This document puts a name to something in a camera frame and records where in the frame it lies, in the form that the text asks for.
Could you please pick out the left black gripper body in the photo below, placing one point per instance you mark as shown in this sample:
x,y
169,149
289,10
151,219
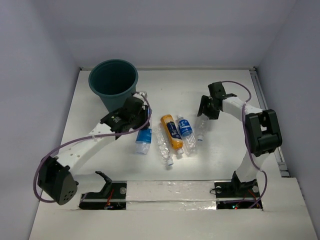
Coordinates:
x,y
144,116

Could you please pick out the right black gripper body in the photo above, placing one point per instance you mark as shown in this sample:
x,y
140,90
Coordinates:
x,y
210,110

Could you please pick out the clear bottle blue label cap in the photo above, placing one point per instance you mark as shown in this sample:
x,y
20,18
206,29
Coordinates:
x,y
143,141

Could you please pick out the clear bottle white cap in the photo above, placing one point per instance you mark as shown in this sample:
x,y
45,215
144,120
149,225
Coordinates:
x,y
201,125

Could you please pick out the blue label bottle white cap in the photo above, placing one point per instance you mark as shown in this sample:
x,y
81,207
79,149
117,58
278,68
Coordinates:
x,y
187,134

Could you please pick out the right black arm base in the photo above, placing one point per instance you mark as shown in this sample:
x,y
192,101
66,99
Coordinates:
x,y
234,194

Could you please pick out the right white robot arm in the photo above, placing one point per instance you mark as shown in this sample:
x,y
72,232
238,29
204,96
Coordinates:
x,y
262,134

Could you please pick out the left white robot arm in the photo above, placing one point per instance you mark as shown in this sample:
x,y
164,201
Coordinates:
x,y
54,181

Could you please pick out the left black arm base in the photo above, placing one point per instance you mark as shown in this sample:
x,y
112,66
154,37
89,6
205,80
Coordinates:
x,y
112,196

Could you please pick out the dark green plastic bin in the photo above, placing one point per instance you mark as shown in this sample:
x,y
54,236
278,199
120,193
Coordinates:
x,y
113,81

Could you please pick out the crumpled clear bottle blue cap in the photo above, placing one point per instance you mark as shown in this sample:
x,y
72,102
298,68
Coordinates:
x,y
163,147

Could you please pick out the orange juice bottle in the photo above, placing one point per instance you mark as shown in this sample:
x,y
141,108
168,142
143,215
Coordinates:
x,y
172,133

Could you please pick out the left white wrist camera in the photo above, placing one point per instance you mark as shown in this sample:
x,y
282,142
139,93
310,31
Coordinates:
x,y
141,94

